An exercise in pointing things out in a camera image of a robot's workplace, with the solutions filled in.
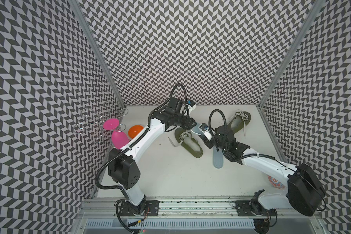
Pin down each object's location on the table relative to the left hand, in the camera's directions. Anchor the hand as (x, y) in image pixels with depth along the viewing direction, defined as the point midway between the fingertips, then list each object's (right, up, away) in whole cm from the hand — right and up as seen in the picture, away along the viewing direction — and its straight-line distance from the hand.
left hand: (191, 122), depth 80 cm
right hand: (+7, -6, +3) cm, 10 cm away
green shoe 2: (+36, 0, +24) cm, 43 cm away
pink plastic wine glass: (-38, -8, -5) cm, 39 cm away
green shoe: (0, -14, +16) cm, 21 cm away
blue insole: (+2, -3, -7) cm, 8 cm away
